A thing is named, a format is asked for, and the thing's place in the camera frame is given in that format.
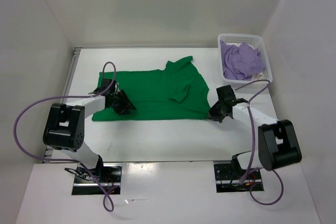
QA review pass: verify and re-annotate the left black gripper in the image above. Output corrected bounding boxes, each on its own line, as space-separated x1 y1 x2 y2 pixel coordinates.
111 89 136 116

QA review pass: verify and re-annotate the green t shirt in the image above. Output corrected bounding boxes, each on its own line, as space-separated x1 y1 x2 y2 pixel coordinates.
92 56 210 122

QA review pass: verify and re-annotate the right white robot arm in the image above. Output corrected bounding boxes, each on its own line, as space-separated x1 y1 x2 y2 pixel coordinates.
208 85 302 178

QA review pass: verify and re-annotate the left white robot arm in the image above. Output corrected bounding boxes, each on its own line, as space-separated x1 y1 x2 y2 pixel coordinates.
43 78 136 182

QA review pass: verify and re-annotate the purple t shirt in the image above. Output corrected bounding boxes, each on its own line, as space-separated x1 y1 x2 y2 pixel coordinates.
219 40 266 81

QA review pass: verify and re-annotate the white cloth in basket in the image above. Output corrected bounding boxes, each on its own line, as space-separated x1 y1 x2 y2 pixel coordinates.
251 73 266 81

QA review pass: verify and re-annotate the white plastic basket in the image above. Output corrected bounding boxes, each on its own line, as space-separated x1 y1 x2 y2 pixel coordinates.
217 33 273 87

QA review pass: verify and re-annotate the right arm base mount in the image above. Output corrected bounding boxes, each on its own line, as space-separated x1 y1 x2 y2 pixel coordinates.
213 161 264 193

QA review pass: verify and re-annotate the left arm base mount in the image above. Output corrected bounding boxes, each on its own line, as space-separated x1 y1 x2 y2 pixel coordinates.
64 164 122 196

